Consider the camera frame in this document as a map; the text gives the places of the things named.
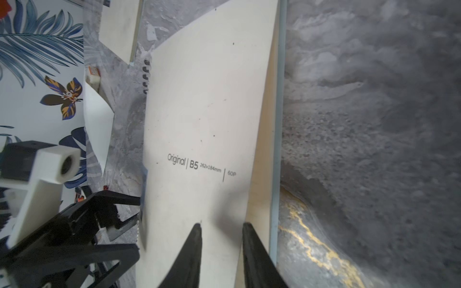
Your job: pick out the large cream spiral notebook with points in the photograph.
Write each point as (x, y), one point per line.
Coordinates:
(119, 27)

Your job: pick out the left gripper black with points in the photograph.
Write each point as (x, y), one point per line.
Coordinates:
(63, 252)

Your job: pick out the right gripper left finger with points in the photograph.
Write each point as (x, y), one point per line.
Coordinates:
(185, 271)

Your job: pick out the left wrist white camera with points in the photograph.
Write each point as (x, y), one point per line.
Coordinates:
(37, 171)

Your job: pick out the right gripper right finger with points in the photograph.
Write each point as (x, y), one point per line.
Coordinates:
(259, 270)

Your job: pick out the B5 spiral notebook blue label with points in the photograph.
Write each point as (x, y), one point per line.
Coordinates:
(210, 136)

